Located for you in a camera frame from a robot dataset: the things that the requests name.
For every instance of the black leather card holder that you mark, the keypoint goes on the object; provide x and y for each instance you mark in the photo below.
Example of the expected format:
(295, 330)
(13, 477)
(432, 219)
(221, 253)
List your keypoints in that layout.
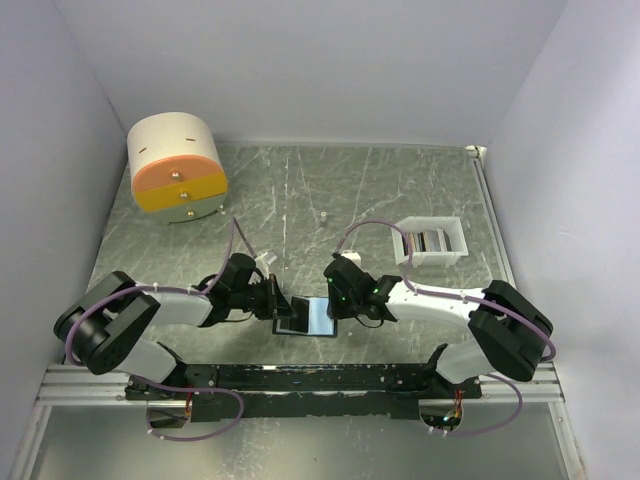
(320, 322)

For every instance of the grey card stack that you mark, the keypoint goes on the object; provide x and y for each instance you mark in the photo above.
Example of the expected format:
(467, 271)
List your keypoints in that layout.
(427, 241)

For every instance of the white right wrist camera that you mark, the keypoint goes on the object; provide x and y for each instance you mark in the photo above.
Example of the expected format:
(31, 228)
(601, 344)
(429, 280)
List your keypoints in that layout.
(352, 256)

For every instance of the aluminium rail frame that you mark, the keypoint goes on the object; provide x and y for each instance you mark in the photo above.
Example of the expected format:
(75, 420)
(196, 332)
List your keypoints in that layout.
(278, 194)

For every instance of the beige orange mini drawer cabinet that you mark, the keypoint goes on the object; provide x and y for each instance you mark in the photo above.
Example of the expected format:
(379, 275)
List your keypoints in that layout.
(176, 174)

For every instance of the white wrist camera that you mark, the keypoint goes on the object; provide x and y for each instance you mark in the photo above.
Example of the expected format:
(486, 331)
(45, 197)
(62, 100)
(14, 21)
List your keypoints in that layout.
(266, 259)
(352, 256)

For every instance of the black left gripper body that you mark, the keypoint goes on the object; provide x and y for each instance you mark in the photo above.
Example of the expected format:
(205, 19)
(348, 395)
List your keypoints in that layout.
(262, 297)

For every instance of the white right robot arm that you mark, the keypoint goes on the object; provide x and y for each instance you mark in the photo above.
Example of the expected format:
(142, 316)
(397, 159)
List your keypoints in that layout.
(508, 334)

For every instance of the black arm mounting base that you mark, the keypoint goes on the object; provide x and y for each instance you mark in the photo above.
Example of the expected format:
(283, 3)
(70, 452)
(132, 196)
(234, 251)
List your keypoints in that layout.
(296, 391)

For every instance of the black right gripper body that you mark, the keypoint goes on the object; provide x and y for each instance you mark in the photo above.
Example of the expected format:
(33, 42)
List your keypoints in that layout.
(343, 306)

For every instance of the white card tray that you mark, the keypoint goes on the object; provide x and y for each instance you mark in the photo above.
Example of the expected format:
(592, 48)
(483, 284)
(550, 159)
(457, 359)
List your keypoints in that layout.
(451, 225)

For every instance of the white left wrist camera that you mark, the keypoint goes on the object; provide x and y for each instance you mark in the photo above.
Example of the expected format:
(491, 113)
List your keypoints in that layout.
(266, 259)

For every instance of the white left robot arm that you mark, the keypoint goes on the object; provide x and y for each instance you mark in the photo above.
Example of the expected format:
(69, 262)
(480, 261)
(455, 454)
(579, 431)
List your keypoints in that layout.
(103, 331)

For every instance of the thin grey card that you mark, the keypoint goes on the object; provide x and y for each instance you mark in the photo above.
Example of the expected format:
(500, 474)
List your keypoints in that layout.
(299, 323)

